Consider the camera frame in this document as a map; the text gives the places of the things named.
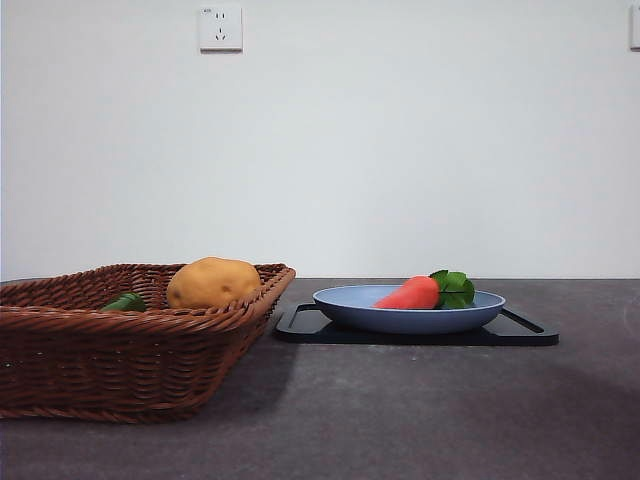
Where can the orange carrot with green leaves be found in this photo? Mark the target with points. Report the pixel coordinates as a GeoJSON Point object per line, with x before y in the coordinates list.
{"type": "Point", "coordinates": [414, 295]}

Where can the blue round plate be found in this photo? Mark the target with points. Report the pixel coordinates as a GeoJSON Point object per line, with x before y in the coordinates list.
{"type": "Point", "coordinates": [400, 320]}

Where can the black flat tray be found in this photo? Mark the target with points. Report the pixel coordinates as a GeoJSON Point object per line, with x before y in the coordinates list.
{"type": "Point", "coordinates": [308, 333]}

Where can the yellow-brown potato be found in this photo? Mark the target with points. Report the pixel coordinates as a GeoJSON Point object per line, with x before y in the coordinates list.
{"type": "Point", "coordinates": [212, 282]}

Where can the green vegetable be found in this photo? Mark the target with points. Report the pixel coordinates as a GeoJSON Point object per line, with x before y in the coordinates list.
{"type": "Point", "coordinates": [125, 302]}

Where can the brown wicker basket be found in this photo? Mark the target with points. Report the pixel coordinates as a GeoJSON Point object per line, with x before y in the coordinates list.
{"type": "Point", "coordinates": [115, 360]}

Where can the white wall socket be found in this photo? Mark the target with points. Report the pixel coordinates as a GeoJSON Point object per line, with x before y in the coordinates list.
{"type": "Point", "coordinates": [221, 29]}

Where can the white wall plate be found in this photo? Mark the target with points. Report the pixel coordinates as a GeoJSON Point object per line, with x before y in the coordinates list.
{"type": "Point", "coordinates": [635, 29]}

